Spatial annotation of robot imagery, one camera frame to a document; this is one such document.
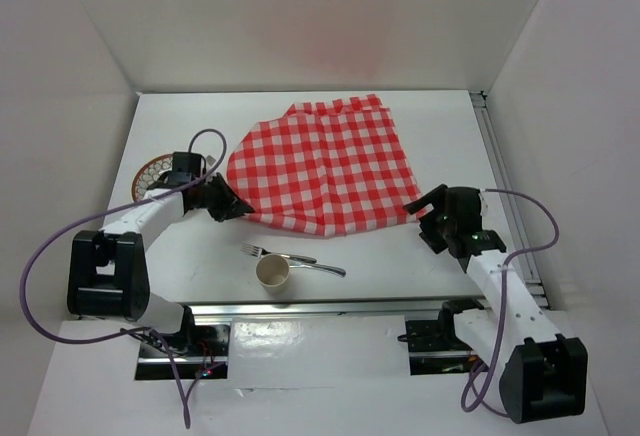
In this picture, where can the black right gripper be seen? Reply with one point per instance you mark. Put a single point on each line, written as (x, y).
(437, 198)

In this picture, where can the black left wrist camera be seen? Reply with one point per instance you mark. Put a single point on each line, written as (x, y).
(188, 162)

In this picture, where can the silver table knife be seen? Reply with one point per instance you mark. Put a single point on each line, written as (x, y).
(314, 266)

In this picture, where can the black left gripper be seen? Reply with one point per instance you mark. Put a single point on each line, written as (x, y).
(230, 205)

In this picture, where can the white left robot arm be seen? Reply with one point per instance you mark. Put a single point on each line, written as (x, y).
(108, 275)

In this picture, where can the silver fork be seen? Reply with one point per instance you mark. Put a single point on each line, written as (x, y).
(259, 252)

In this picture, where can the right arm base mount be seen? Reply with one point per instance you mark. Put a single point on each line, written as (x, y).
(433, 347)

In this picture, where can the beige paper cup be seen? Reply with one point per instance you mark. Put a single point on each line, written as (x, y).
(273, 273)

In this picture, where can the red white checkered cloth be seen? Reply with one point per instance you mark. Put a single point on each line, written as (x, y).
(325, 169)

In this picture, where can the patterned ceramic plate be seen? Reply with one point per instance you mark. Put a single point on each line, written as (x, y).
(148, 174)

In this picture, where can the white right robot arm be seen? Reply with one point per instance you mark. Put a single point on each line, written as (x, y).
(541, 373)

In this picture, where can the aluminium front rail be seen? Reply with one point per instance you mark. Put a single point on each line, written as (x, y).
(317, 308)

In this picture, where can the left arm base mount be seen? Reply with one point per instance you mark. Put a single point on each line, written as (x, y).
(206, 356)

